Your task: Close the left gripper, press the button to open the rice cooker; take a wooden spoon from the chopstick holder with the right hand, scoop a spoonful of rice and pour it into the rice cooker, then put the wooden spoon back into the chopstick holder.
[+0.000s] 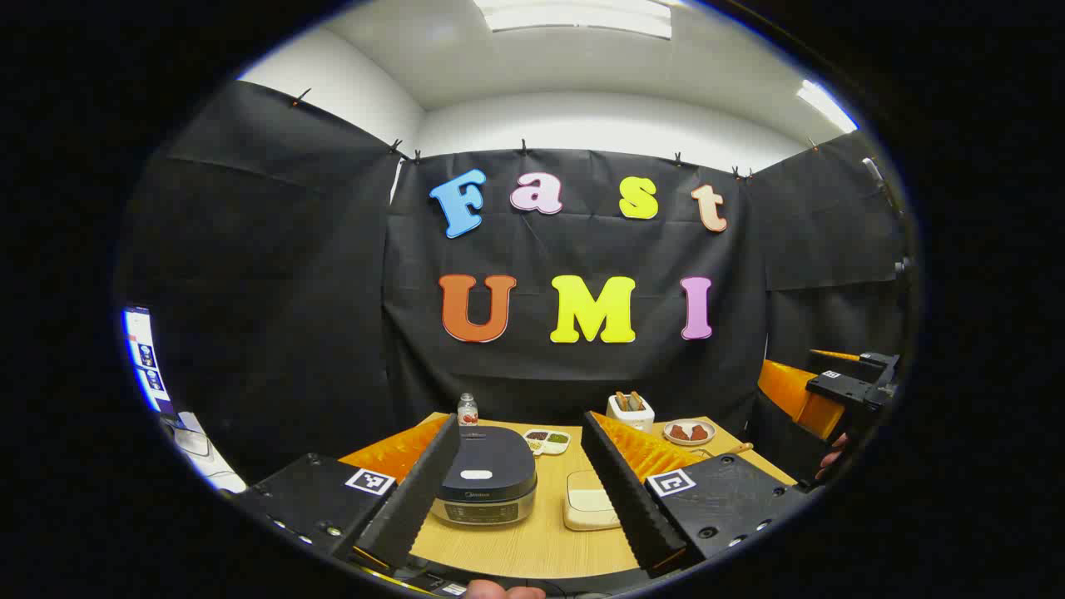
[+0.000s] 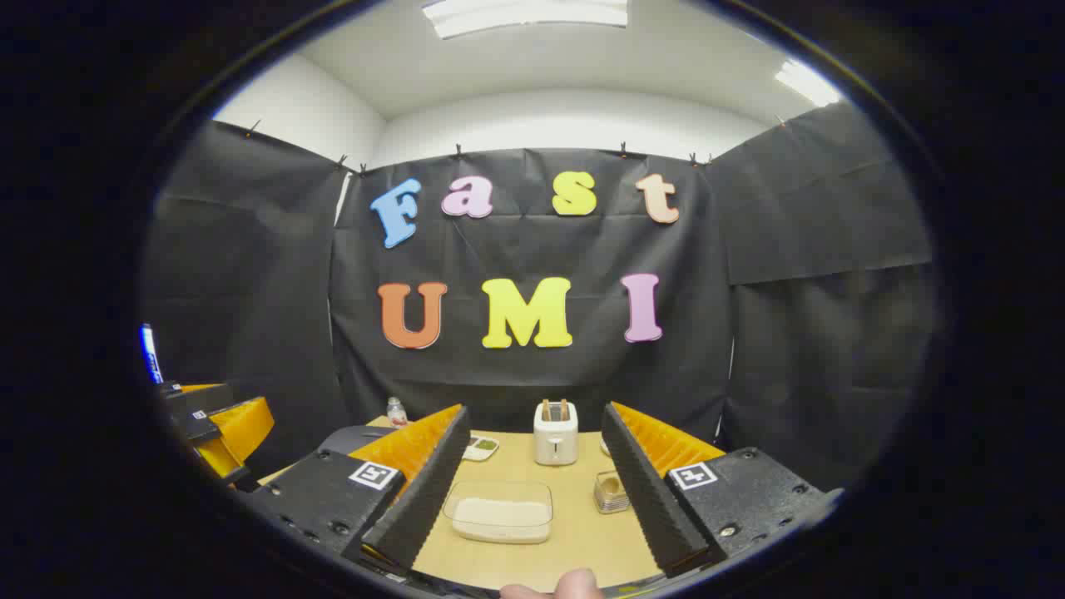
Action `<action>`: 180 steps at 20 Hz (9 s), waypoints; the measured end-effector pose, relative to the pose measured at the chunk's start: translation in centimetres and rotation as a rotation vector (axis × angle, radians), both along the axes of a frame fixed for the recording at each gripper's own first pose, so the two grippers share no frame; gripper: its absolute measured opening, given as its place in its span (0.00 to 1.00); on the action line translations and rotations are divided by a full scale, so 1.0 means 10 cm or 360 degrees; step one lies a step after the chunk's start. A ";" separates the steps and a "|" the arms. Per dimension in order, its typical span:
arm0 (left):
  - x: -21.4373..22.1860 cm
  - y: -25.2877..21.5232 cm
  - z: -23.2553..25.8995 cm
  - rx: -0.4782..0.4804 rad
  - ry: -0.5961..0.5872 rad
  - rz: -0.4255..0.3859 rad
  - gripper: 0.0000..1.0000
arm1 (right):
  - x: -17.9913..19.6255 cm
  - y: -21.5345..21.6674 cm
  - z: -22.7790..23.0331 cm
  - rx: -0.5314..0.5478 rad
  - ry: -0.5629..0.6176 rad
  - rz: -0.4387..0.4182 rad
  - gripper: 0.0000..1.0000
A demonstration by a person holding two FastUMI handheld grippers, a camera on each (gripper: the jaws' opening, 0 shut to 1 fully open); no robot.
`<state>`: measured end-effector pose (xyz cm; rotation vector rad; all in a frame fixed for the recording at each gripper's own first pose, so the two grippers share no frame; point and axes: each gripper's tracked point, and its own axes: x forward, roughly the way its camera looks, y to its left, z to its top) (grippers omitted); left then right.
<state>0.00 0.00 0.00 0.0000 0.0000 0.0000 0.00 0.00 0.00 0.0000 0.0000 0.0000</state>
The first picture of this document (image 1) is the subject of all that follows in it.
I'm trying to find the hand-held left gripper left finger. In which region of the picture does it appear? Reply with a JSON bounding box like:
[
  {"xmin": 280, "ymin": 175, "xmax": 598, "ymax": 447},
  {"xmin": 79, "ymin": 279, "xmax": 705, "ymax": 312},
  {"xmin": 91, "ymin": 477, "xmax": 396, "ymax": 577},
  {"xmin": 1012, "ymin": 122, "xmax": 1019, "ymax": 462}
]
[{"xmin": 237, "ymin": 413, "xmax": 461, "ymax": 575}]

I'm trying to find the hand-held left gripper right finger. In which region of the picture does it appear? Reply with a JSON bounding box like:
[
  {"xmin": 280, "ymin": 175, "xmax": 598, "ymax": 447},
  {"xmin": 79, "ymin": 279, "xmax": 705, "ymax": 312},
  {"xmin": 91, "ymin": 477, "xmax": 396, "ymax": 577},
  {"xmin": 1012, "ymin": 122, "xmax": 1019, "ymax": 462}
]
[{"xmin": 581, "ymin": 410, "xmax": 815, "ymax": 577}]

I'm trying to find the dark grey rice cooker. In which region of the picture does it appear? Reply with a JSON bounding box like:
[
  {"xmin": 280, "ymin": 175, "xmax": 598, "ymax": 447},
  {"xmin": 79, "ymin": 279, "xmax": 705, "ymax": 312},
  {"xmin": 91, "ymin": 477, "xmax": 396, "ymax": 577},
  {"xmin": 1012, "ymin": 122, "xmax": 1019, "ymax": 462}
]
[{"xmin": 430, "ymin": 426, "xmax": 538, "ymax": 527}]

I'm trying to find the clear plastic rice box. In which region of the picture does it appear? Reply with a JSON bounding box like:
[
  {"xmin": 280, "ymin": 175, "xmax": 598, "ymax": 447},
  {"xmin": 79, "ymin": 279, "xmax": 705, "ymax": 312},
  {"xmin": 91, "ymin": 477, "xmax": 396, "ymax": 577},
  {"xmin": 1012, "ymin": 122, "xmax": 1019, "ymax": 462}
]
[{"xmin": 562, "ymin": 470, "xmax": 622, "ymax": 532}]

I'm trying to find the white toaster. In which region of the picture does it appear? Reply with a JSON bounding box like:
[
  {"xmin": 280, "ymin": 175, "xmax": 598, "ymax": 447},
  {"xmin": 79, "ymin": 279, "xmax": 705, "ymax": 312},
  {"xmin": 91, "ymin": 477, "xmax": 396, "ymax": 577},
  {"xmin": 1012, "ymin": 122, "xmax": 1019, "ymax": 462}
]
[{"xmin": 607, "ymin": 391, "xmax": 656, "ymax": 433}]

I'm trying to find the white round plate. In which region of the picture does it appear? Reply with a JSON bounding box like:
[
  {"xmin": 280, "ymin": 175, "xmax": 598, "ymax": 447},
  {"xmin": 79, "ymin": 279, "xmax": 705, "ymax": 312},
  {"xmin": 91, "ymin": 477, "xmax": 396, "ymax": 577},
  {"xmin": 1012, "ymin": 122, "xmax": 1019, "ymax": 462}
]
[{"xmin": 663, "ymin": 418, "xmax": 716, "ymax": 447}]

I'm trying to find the white divided condiment dish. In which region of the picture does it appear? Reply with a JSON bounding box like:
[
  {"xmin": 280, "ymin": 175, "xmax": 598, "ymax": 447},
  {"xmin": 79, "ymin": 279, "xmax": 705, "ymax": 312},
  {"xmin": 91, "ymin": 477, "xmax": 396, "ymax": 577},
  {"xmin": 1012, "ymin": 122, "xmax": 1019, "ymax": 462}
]
[{"xmin": 523, "ymin": 428, "xmax": 572, "ymax": 457}]

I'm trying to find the grey metal stand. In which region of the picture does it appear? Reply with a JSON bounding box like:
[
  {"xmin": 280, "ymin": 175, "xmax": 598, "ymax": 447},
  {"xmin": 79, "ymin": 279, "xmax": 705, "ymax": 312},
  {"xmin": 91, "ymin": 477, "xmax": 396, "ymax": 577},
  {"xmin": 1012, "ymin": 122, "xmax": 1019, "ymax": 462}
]
[{"xmin": 861, "ymin": 157, "xmax": 913, "ymax": 285}]

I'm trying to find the white desk clutter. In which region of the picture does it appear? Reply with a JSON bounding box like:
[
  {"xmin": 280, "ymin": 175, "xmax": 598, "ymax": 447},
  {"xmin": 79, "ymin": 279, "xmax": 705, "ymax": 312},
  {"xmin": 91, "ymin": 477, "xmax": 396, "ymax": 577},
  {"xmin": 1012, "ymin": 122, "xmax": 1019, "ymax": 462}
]
[{"xmin": 161, "ymin": 411, "xmax": 247, "ymax": 493}]

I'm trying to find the small ceiling light panel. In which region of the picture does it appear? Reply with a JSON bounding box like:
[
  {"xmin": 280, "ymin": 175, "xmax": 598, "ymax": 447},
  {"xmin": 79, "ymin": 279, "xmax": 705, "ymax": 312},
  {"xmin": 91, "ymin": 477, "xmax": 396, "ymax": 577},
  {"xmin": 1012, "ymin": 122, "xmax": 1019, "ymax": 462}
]
[{"xmin": 796, "ymin": 79, "xmax": 859, "ymax": 134}]

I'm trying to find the computer monitor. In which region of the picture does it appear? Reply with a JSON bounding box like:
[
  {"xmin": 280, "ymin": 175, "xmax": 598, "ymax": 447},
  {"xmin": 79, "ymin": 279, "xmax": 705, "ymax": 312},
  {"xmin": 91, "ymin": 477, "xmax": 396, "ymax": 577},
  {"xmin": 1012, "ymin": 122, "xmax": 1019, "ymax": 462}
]
[{"xmin": 123, "ymin": 306, "xmax": 176, "ymax": 415}]

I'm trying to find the large ceiling light panel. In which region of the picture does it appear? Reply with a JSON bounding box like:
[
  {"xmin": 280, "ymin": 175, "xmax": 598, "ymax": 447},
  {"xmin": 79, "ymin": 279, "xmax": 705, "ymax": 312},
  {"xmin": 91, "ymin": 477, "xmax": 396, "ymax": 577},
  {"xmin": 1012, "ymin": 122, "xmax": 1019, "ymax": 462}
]
[{"xmin": 474, "ymin": 0, "xmax": 673, "ymax": 40}]

